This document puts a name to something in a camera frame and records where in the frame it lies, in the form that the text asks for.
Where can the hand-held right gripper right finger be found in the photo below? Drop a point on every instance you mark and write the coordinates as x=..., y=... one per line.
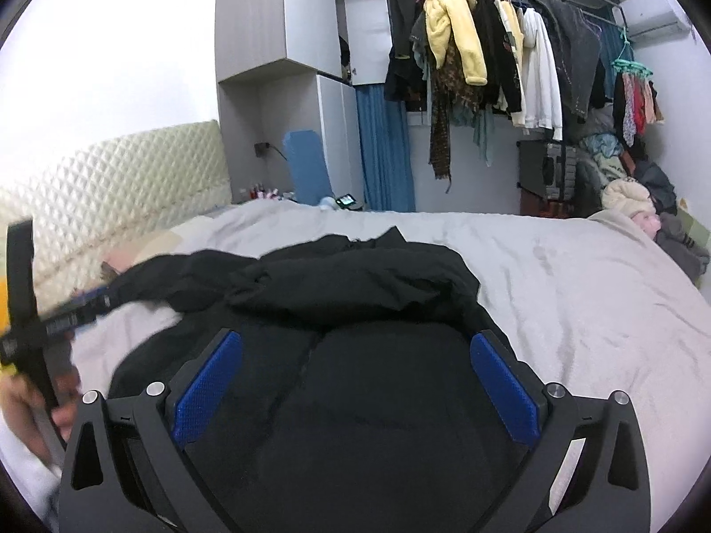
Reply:
x=505, y=388

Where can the green clip hanger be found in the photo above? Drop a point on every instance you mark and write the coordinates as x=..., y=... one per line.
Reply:
x=630, y=65

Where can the pile of clothes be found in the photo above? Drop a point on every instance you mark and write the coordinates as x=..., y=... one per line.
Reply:
x=633, y=189

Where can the grey bed blanket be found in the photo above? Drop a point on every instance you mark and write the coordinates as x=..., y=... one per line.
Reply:
x=583, y=300

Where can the wall power socket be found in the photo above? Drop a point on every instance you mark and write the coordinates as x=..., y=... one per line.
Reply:
x=261, y=150

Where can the small screen device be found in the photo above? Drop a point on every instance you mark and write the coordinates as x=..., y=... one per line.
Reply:
x=347, y=201

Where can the black hanging coat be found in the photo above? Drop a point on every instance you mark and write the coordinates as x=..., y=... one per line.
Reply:
x=403, y=44

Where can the blue padded cushion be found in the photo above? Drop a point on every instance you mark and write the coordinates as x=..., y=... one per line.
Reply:
x=305, y=166

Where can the pale green box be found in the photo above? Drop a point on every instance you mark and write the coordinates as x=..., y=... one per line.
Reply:
x=694, y=225

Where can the person's left hand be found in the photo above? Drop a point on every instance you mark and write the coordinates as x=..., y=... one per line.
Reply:
x=33, y=405

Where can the white hoodie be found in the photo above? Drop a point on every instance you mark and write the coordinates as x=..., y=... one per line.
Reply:
x=541, y=77

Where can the blue curtain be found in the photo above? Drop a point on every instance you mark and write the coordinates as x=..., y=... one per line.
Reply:
x=383, y=150

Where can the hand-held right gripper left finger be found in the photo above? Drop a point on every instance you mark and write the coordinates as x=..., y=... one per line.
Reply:
x=208, y=388

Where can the black suitcase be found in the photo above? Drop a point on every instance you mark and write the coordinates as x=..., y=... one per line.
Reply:
x=547, y=177

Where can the pale teal scarf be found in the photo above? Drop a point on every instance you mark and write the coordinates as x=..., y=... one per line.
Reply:
x=483, y=133

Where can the pastel checked pillow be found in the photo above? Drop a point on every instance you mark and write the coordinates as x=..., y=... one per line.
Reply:
x=150, y=250

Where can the group of small bottles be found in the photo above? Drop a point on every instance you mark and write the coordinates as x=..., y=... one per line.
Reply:
x=264, y=193

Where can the dark grey coat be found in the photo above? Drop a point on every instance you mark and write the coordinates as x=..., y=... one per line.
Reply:
x=575, y=50

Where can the leopard print scarf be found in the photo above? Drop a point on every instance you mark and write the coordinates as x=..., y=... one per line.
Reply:
x=444, y=122

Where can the black hanging jacket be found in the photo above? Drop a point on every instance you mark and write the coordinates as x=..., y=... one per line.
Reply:
x=497, y=55

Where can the black garment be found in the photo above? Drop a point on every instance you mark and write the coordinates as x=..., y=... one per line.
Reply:
x=355, y=377

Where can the cream quilted headboard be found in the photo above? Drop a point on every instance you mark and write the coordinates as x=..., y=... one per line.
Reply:
x=111, y=183

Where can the grey wardrobe cabinet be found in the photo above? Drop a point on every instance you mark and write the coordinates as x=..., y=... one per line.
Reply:
x=266, y=22

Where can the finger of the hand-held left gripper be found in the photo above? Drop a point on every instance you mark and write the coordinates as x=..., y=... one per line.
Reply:
x=83, y=305

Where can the white air conditioner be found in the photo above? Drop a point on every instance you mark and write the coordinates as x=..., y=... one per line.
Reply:
x=658, y=23

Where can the yellow fleece jacket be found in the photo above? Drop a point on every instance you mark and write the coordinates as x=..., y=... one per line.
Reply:
x=455, y=28

